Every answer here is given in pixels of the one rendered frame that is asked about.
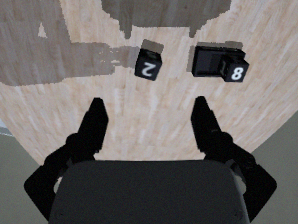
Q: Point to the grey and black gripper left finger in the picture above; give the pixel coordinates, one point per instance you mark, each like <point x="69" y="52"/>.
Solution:
<point x="90" y="136"/>

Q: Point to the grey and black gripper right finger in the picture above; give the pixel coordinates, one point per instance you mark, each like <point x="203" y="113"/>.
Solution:
<point x="219" y="146"/>

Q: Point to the black calendar cube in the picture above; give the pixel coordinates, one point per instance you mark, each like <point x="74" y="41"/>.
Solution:
<point x="148" y="64"/>
<point x="232" y="68"/>

